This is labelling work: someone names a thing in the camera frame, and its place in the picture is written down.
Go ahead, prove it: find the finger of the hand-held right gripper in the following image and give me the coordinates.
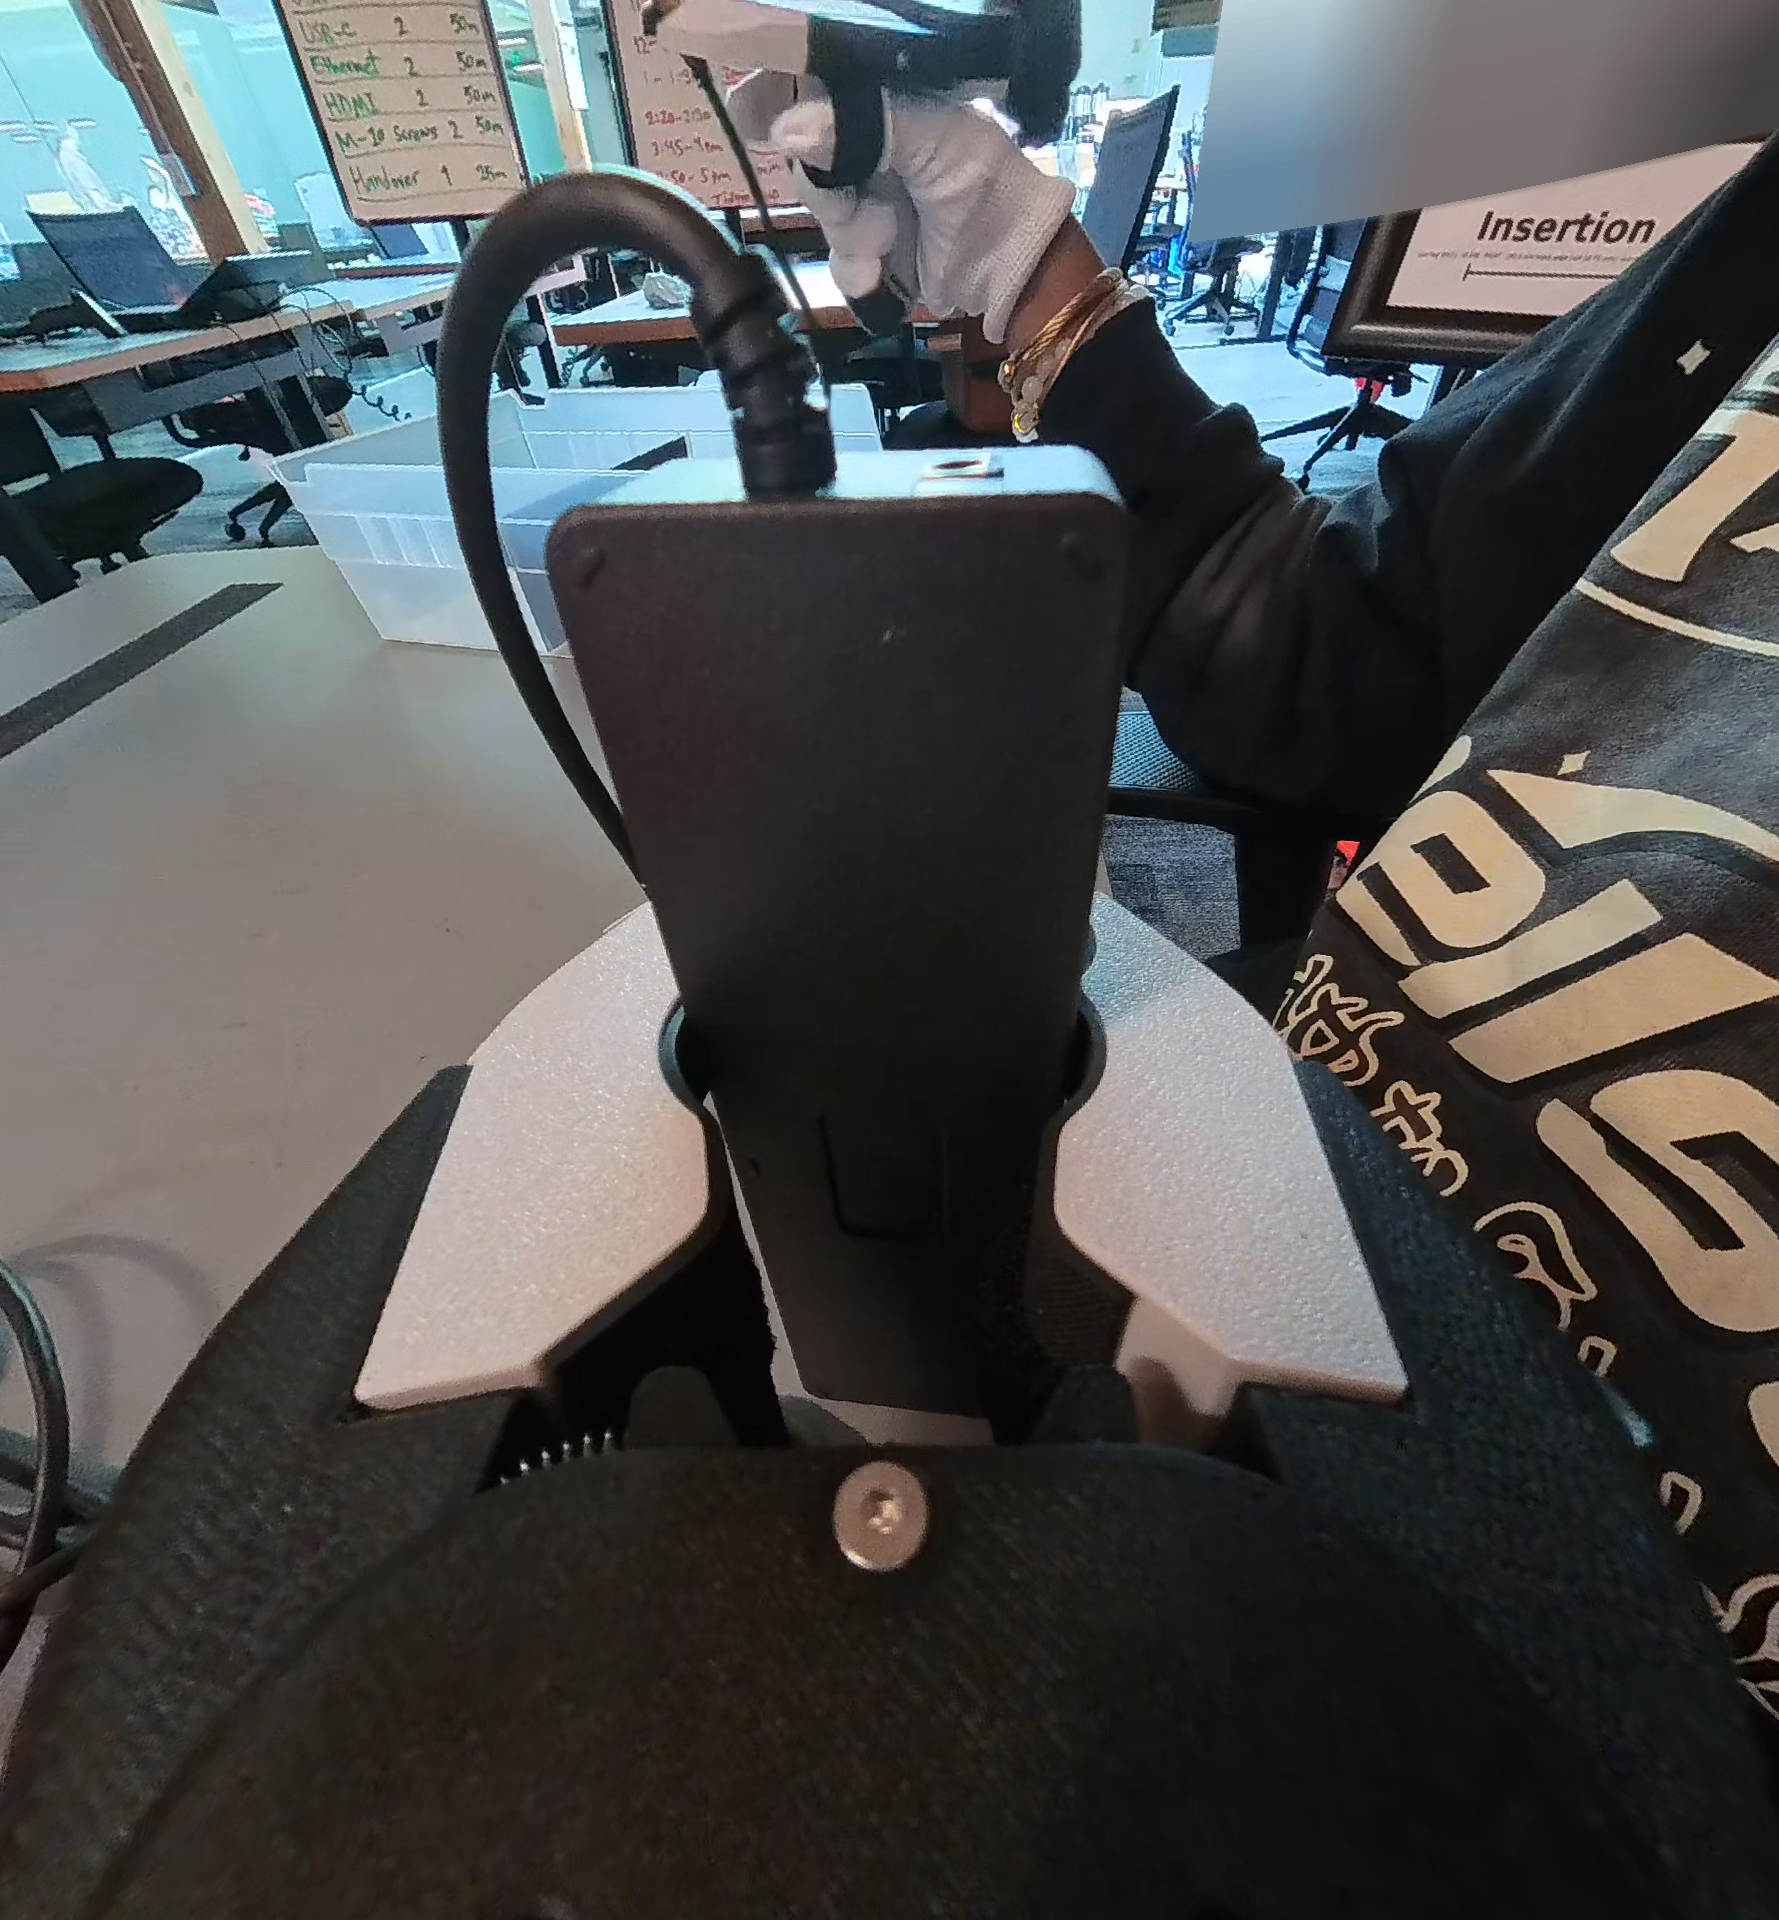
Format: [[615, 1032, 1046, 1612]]
[[647, 0, 832, 69]]

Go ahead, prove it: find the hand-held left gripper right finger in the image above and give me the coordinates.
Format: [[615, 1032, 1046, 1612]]
[[1050, 891, 1411, 1452]]

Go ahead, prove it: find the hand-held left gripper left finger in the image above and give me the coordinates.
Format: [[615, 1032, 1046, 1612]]
[[354, 897, 730, 1412]]

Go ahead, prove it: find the black usb hub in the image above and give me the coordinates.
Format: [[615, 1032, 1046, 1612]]
[[546, 445, 1130, 1449]]

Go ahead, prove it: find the clear plastic bin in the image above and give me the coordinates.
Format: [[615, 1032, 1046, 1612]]
[[266, 381, 885, 655]]

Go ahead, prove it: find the person's right forearm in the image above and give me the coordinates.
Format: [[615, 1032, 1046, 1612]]
[[963, 224, 1521, 816]]

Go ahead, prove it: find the person's right hand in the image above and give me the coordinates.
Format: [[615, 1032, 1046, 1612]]
[[722, 64, 1079, 351]]

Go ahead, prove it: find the whiteboard on stand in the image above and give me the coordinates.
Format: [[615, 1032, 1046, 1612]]
[[601, 0, 832, 213], [273, 0, 531, 227]]

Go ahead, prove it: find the wooden office desk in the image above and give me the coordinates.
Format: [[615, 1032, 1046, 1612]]
[[0, 269, 455, 601], [546, 263, 868, 361]]

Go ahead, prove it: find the framed printed tag board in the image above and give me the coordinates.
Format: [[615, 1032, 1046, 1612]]
[[1322, 141, 1769, 365]]

